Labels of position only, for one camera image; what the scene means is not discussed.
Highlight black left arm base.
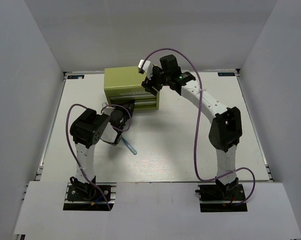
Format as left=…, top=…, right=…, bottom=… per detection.
left=63, top=176, right=117, bottom=212

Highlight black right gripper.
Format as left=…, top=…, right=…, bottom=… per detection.
left=142, top=65, right=171, bottom=96

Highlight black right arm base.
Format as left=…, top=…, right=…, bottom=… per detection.
left=195, top=177, right=248, bottom=213

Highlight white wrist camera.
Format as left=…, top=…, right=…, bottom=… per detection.
left=137, top=59, right=153, bottom=79
left=100, top=102, right=115, bottom=116

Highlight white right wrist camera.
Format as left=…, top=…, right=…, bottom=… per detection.
left=137, top=59, right=153, bottom=79

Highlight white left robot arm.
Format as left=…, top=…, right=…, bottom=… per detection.
left=65, top=100, right=135, bottom=200

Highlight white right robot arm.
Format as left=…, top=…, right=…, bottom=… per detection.
left=138, top=54, right=243, bottom=200

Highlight green metal drawer chest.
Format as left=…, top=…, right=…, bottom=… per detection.
left=103, top=66, right=160, bottom=111

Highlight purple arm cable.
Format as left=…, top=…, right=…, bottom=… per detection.
left=65, top=103, right=134, bottom=211
left=142, top=48, right=256, bottom=207

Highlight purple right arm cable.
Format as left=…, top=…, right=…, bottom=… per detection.
left=142, top=48, right=256, bottom=207

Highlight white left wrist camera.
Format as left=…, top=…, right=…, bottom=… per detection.
left=100, top=102, right=115, bottom=116

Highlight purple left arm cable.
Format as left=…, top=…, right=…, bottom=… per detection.
left=65, top=103, right=134, bottom=211

